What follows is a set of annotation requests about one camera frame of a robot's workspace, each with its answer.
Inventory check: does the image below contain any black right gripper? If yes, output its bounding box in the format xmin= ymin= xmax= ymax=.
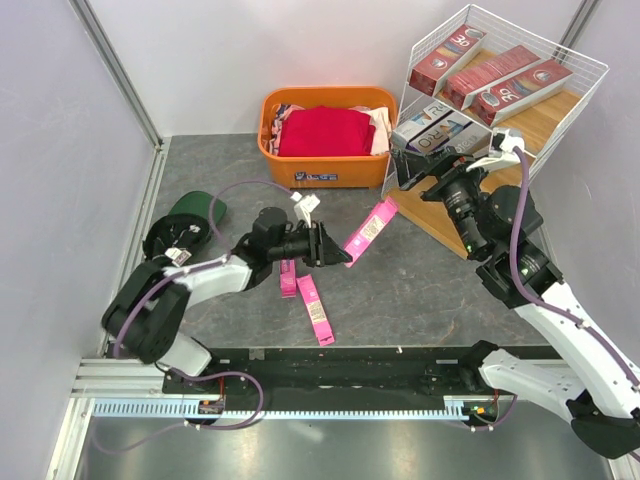
xmin=391 ymin=144 xmax=498 ymax=257

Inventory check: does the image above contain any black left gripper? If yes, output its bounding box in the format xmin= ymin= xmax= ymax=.
xmin=269 ymin=221 xmax=353 ymax=268

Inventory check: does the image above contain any pink toothpaste box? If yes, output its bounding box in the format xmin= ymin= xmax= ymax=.
xmin=343 ymin=196 xmax=398 ymax=268
xmin=279 ymin=259 xmax=297 ymax=298

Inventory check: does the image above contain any pink toothpaste box angled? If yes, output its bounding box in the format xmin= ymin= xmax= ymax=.
xmin=296 ymin=275 xmax=335 ymax=346

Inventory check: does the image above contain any dark red toothpaste box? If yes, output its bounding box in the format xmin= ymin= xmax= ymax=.
xmin=442 ymin=45 xmax=543 ymax=110

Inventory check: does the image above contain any red 3D toothpaste box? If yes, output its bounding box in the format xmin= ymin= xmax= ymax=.
xmin=408 ymin=24 xmax=487 ymax=96
xmin=470 ymin=59 xmax=573 ymax=127

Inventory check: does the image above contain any silver toothpaste box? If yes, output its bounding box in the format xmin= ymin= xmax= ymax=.
xmin=442 ymin=123 xmax=491 ymax=155

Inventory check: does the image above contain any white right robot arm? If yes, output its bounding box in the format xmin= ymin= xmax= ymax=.
xmin=391 ymin=146 xmax=639 ymax=459

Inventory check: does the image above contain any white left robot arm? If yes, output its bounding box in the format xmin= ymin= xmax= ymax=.
xmin=101 ymin=207 xmax=352 ymax=393

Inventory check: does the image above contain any cream patterned cloth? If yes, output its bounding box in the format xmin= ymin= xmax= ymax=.
xmin=352 ymin=106 xmax=393 ymax=156

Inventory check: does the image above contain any orange plastic basket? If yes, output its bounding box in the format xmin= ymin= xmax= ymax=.
xmin=257 ymin=86 xmax=398 ymax=189

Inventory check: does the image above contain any red folded cloth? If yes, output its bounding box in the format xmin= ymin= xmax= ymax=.
xmin=277 ymin=106 xmax=376 ymax=157

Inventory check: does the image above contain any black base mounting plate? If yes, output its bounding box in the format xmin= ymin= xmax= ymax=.
xmin=161 ymin=346 xmax=524 ymax=401

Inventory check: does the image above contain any green black cap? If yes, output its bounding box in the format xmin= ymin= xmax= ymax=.
xmin=142 ymin=191 xmax=227 ymax=267

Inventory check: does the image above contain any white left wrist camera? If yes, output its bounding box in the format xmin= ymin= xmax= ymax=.
xmin=290 ymin=191 xmax=320 ymax=227

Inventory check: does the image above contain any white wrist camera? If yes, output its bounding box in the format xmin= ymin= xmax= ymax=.
xmin=290 ymin=191 xmax=320 ymax=227
xmin=466 ymin=127 xmax=525 ymax=173

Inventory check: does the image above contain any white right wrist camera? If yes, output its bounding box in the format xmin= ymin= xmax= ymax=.
xmin=466 ymin=127 xmax=525 ymax=173

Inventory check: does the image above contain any white wire wooden shelf rack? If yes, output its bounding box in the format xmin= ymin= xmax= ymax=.
xmin=381 ymin=4 xmax=609 ymax=258

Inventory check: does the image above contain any blue slotted cable duct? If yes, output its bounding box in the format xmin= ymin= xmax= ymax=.
xmin=93 ymin=398 xmax=498 ymax=421

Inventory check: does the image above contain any aluminium frame rail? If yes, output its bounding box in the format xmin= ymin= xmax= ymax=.
xmin=69 ymin=0 xmax=164 ymax=150

